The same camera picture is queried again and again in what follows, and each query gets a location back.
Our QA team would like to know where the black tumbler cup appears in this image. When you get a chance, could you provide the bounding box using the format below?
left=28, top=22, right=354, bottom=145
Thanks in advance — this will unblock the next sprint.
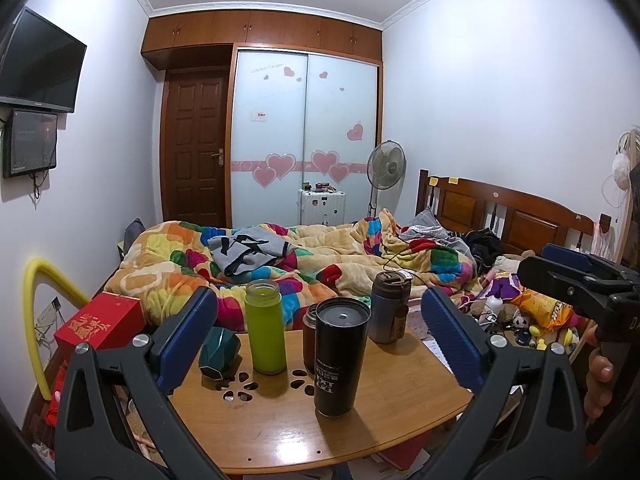
left=314, top=297, right=370, bottom=418

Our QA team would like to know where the dark green faceted cup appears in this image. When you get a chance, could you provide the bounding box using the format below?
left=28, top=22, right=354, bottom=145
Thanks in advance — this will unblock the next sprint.
left=198, top=326, right=241, bottom=380

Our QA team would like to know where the right hand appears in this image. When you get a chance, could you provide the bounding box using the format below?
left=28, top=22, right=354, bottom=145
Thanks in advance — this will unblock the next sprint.
left=584, top=325, right=614, bottom=419

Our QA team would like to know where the orange snack bag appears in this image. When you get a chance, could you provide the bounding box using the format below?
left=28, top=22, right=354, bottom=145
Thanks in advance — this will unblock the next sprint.
left=510, top=288, right=574, bottom=330

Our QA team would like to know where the wooden bed headboard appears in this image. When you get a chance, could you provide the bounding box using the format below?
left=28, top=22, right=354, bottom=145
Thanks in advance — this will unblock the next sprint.
left=416, top=169, right=596, bottom=254

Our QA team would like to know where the black bag on bed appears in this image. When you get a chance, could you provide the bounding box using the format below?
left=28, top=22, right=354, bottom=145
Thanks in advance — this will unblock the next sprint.
left=462, top=228, right=503, bottom=272

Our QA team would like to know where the red gift box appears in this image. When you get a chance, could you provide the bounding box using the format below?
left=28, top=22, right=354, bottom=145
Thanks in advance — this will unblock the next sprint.
left=54, top=292, right=145, bottom=358

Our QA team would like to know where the pink dotted pouch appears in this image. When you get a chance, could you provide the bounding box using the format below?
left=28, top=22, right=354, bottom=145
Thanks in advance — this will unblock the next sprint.
left=407, top=310, right=434, bottom=341

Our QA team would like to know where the yellow foam tube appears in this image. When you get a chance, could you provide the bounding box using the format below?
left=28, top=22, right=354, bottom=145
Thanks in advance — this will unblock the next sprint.
left=22, top=257, right=90, bottom=402

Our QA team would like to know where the blue brown travel mug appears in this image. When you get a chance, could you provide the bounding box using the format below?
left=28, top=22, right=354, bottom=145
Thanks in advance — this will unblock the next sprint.
left=369, top=271, right=411, bottom=344

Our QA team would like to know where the green bottle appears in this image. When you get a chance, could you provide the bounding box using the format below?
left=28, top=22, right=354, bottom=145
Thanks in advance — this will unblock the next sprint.
left=245, top=280, right=286, bottom=375

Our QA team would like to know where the standing electric fan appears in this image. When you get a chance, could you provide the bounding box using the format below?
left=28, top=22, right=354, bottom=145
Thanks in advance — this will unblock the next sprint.
left=367, top=140, right=407, bottom=217

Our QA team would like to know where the grey black garment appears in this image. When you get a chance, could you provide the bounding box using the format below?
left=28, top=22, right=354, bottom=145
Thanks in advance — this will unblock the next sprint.
left=207, top=226, right=293, bottom=278

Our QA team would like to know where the red thermos bottle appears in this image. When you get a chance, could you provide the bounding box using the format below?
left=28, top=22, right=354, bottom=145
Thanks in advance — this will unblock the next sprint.
left=303, top=304, right=318, bottom=375

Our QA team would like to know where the colourful patchwork quilt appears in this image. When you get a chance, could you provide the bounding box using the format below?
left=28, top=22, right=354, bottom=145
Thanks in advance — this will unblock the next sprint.
left=104, top=210, right=476, bottom=332

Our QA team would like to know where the small white cabinet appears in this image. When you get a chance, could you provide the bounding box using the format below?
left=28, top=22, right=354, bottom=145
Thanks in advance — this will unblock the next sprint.
left=299, top=190, right=346, bottom=226

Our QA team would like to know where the brown wooden door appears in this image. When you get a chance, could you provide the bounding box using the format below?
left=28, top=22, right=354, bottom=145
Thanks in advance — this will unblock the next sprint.
left=160, top=67, right=229, bottom=226

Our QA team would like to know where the white sliding wardrobe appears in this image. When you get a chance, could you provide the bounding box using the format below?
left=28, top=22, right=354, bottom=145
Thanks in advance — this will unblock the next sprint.
left=230, top=49, right=380, bottom=228

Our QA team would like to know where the black cable on bed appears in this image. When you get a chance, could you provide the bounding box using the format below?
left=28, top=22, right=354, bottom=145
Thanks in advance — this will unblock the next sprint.
left=380, top=238, right=436, bottom=288

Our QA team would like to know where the wall mounted television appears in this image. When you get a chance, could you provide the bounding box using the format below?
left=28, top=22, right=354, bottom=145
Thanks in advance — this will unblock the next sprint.
left=1, top=6, right=87, bottom=113

